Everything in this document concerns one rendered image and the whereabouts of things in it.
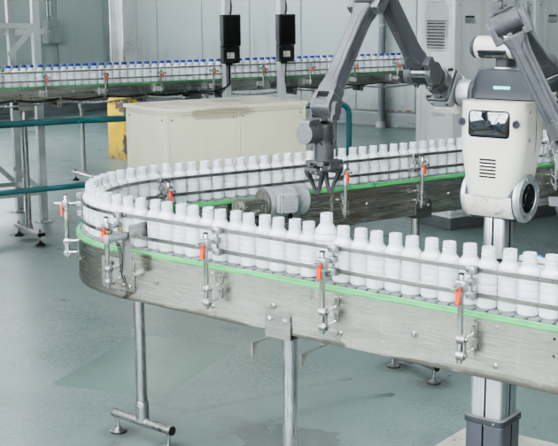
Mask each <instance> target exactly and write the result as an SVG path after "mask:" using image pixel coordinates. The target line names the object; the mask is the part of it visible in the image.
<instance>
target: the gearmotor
mask: <svg viewBox="0 0 558 446"><path fill-rule="evenodd" d="M310 205H311V196H310V193H309V191H308V189H307V188H306V187H305V186H304V185H301V184H299V185H290V186H277V187H270V188H261V189H260V190H258V191H257V193H256V195H255V197H247V198H239V199H236V200H235V201H232V211H235V210H238V211H242V217H243V216H244V215H243V213H245V212H253V213H254V216H255V217H254V218H255V224H256V226H257V227H258V226H259V224H260V223H259V221H260V220H259V218H260V214H270V215H271V218H273V217H283V216H288V219H292V218H293V216H292V215H297V214H304V213H306V212H308V210H309V208H310Z"/></svg>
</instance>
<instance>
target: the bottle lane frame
mask: <svg viewBox="0 0 558 446"><path fill-rule="evenodd" d="M131 254H132V261H134V262H135V272H139V273H143V274H140V275H137V276H135V285H136V292H134V293H133V292H129V293H128V292H127V294H126V291H125V290H120V298H123V296H124V295H125V294H126V295H128V296H127V297H125V296H124V297H125V298H124V299H127V300H132V301H136V302H140V303H144V304H151V305H156V306H159V307H164V308H167V309H172V310H176V311H183V312H187V313H191V314H196V315H199V316H204V317H207V318H212V319H219V320H223V321H227V322H231V323H236V324H239V325H244V326H248V327H256V328H259V329H264V330H265V312H266V311H267V309H268V308H273V309H277V310H282V311H287V312H288V313H289V314H290V316H291V336H296V337H299V338H304V339H307V340H312V341H316V342H323V343H327V344H331V345H336V346H339V347H344V348H347V349H352V350H359V351H363V352H367V353H371V354H376V355H379V356H384V357H388V358H396V359H399V360H404V361H407V362H412V363H416V364H420V365H427V366H431V367H436V368H439V369H444V370H447V371H452V372H456V373H463V374H467V375H471V376H476V377H479V378H484V379H487V380H492V381H499V382H503V383H507V384H511V385H516V386H519V387H524V388H531V389H536V390H539V391H544V392H547V393H552V394H556V395H558V326H556V325H555V324H553V325H550V324H546V323H541V321H540V322H536V321H530V320H528V319H516V318H514V317H506V316H501V315H500V314H499V315H496V314H491V313H488V312H481V311H475V310H467V309H464V313H463V335H470V334H471V321H473V322H477V334H474V335H473V336H471V337H472V338H477V350H473V351H472V352H471V353H469V354H468V358H466V360H465V361H462V364H456V358H455V352H456V350H457V343H456V341H455V337H456V335H457V312H458V308H457V307H452V306H450V305H442V304H437V303H435V304H433V303H428V302H425V301H418V300H414V299H408V298H403V297H402V296H400V297H398V296H391V295H384V294H379V293H374V292H368V291H367V290H366V291H364V290H358V289H356V288H347V287H339V286H336V285H329V284H325V308H328V309H329V308H331V307H333V306H334V296H339V306H338V307H336V308H335V309H334V310H332V311H329V315H328V324H329V323H330V322H333V321H334V311H339V321H337V322H336V323H335V324H333V325H331V326H329V330H328V331H326V332H325V334H320V330H319V329H318V324H319V323H320V315H319V314H318V309H319V308H320V282H314V281H305V280H304V279H303V280H301V279H295V278H294V277H292V278H291V277H285V276H284V275H283V276H281V275H275V274H270V273H264V272H263V273H261V272H256V271H251V270H246V269H241V268H236V267H231V266H226V265H218V264H212V263H209V262H208V266H209V285H211V286H213V285H217V284H218V274H222V284H221V285H219V286H218V287H216V288H213V291H212V299H215V298H217V297H218V288H223V297H221V298H220V299H219V300H217V301H214V302H213V305H212V306H211V307H209V310H205V306H204V305H203V300H204V291H203V290H202V287H203V286H204V262H202V261H200V260H199V261H197V260H192V259H187V258H178V257H175V256H168V255H163V254H158V253H153V252H149V251H142V250H134V249H131ZM471 337H470V338H468V342H467V343H466V352H467V351H469V350H471V348H470V347H471Z"/></svg>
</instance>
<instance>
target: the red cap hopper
mask: <svg viewBox="0 0 558 446"><path fill-rule="evenodd" d="M4 6H5V23H0V28H2V29H1V30H0V38H1V37H2V36H3V35H4V33H5V32H6V41H7V57H8V65H9V66H10V67H11V68H10V70H11V72H12V70H13V68H12V66H13V65H17V59H16V51H17V50H18V48H19V47H20V46H21V45H22V44H23V43H24V41H25V40H26V39H27V38H28V37H29V36H30V35H31V45H32V64H33V65H34V68H33V69H34V70H35V71H36V70H37V65H41V64H42V54H41V36H40V16H39V0H29V8H30V23H14V6H13V0H4ZM15 28H28V30H27V31H26V33H25V34H23V35H22V36H21V38H20V39H19V40H18V41H17V42H15ZM10 109H11V121H13V120H19V111H14V110H13V108H10ZM35 119H44V111H43V105H37V106H35ZM35 137H36V156H37V174H38V184H37V183H35V182H34V181H33V180H32V179H31V178H30V188H33V187H42V186H47V169H46V149H45V131H44V126H37V127H35ZM12 160H13V168H12V169H13V177H14V178H13V177H12V176H11V175H10V174H9V173H7V172H6V171H5V170H4V169H3V168H2V167H1V166H0V173H1V174H2V175H3V176H4V177H6V178H7V179H8V180H9V181H10V182H1V183H0V188H7V187H14V189H16V188H24V182H23V181H22V178H23V171H22V164H21V147H20V129H19V127H12ZM23 179H24V178H23ZM23 196H24V194H19V195H10V196H0V199H5V198H14V197H15V210H13V211H12V212H14V213H21V212H25V210H24V199H23ZM30 196H39V212H40V219H39V220H36V222H38V223H49V222H53V220H51V219H49V207H48V191H47V192H38V193H30Z"/></svg>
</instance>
